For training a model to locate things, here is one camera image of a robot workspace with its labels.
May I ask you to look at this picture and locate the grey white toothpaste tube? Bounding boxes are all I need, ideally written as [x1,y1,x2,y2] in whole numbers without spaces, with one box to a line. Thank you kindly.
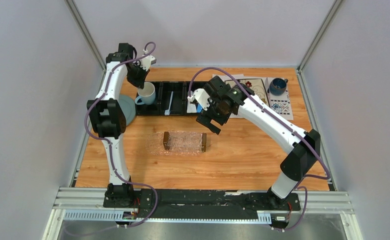
[186,102,198,114]

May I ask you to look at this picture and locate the light blue mug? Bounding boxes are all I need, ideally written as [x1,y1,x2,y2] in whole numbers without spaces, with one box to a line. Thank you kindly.
[134,81,156,105]

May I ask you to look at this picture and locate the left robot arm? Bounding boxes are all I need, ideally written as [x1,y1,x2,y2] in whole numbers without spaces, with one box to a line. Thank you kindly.
[85,43,153,208]

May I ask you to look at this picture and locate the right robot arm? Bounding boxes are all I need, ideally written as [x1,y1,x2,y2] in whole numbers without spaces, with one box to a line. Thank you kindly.
[187,76,321,210]

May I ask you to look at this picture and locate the blue toothpaste tube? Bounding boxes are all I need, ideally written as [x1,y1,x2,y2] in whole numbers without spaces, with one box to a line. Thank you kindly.
[197,104,203,114]

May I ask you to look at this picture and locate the light blue toothbrush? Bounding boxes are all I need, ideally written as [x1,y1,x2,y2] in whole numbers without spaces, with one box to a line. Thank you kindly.
[164,91,174,116]

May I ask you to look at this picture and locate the grey blue round plate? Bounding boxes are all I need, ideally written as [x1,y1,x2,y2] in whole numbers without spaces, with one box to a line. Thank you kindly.
[118,94,136,126]

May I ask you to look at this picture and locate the black compartment organizer box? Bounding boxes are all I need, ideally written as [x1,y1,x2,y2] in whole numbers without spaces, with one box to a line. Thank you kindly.
[136,81,199,116]

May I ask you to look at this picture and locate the square floral plate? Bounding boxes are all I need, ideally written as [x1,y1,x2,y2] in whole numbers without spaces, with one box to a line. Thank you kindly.
[237,77,269,106]

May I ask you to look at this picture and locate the knife beside plate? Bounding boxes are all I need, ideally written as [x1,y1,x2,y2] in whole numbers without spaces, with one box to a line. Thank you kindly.
[264,78,270,99]

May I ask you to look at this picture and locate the dark blue mug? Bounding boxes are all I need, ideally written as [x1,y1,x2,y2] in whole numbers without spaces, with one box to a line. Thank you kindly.
[269,78,288,96]

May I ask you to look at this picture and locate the patterned white placemat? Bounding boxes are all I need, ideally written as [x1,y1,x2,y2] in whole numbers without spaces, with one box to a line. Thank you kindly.
[212,73,294,121]

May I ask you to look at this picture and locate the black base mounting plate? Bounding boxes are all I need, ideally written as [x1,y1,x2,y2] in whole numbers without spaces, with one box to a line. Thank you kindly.
[103,183,301,228]

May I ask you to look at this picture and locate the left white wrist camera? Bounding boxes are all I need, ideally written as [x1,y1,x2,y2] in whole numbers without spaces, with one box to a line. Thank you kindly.
[139,49,157,72]

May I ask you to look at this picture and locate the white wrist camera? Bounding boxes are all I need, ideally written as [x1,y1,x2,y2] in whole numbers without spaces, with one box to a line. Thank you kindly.
[187,88,212,111]
[139,49,157,72]

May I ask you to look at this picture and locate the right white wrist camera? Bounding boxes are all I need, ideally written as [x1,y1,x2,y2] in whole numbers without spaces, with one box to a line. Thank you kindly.
[187,88,212,111]

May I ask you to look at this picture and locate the clear glass tray wooden handles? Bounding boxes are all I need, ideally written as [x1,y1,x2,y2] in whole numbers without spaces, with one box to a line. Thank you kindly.
[144,131,207,156]

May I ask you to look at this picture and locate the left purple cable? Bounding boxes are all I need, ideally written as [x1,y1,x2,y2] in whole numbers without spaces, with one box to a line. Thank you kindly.
[62,41,161,237]

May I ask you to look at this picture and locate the purple cable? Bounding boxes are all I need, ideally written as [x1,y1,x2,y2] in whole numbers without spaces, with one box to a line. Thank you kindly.
[62,41,161,237]
[187,66,331,232]

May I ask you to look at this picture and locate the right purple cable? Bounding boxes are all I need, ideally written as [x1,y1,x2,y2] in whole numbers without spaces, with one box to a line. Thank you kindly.
[187,66,331,232]

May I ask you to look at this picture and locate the aluminium frame rail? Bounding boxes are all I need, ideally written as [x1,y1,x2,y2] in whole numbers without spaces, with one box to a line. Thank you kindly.
[42,187,363,240]

